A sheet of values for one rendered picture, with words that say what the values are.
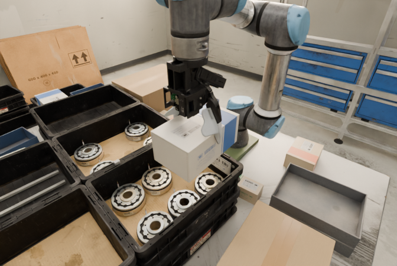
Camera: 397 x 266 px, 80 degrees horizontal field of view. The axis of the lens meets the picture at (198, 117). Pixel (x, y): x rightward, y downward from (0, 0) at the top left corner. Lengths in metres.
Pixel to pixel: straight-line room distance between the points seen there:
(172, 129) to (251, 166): 0.63
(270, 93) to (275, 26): 0.25
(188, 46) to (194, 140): 0.20
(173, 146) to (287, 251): 0.40
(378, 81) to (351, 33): 0.97
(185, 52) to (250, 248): 0.51
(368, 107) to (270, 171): 1.57
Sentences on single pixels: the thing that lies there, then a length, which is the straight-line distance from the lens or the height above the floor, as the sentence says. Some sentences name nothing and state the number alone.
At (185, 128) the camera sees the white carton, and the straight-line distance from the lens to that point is 0.56.
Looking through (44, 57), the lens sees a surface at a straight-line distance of 3.55.
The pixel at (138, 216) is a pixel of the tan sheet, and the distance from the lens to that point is 0.80.
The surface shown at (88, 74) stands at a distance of 3.72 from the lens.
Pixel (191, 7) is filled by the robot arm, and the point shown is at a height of 1.41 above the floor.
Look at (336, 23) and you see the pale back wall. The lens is 3.27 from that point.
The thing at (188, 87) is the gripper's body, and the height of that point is 1.26.
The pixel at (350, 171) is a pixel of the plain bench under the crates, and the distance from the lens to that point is 1.27.
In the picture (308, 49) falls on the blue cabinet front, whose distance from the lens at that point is 2.47.
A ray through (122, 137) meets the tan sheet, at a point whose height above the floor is 0.83.
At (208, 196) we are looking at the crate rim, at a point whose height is 0.93.
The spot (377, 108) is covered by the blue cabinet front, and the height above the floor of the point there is 0.45.
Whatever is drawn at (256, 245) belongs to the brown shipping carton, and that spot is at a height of 0.86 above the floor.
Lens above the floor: 1.47
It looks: 32 degrees down
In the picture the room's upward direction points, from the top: straight up
